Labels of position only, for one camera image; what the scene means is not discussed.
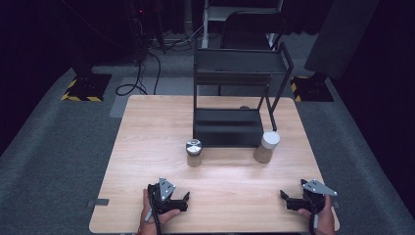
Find grey floor mat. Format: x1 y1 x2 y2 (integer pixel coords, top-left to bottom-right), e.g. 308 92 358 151
109 75 197 118

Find grey tilted panel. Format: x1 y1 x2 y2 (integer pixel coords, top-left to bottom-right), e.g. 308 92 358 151
303 0 382 80

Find left hand-held gripper cable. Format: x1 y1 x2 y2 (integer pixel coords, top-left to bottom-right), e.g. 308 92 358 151
144 209 163 235

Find person's left hand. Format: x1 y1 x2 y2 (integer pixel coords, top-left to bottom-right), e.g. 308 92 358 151
139 188 181 235

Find hand-held gripper cable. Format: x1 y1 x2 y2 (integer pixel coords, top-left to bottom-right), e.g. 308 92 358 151
144 209 163 235
308 212 320 235

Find black floor cable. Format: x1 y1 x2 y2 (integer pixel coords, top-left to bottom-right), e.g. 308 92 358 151
115 51 162 97

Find glass jar with silver lid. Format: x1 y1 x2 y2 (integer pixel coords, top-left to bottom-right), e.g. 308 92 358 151
185 138 204 168

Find person's right hand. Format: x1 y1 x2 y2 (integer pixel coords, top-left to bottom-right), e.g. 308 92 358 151
297 194 337 235

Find right hand-held gripper cable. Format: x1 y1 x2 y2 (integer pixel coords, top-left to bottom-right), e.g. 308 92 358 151
308 212 320 235

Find grey tape strip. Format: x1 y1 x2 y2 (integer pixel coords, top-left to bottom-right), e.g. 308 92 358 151
85 198 111 209

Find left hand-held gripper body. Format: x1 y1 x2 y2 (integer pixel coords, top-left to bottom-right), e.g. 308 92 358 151
147 176 178 215

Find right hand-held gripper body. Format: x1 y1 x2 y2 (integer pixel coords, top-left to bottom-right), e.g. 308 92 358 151
300 178 339 214

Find black chair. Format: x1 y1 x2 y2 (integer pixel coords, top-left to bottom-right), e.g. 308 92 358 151
219 10 288 51

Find jar with white lid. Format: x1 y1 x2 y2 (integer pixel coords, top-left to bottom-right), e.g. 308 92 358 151
254 130 281 165

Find dark equipment rack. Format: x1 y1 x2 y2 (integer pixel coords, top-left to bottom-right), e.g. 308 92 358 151
122 0 168 64

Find black two-tier metal shelf rack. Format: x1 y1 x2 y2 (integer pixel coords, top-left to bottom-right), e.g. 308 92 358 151
192 40 295 149

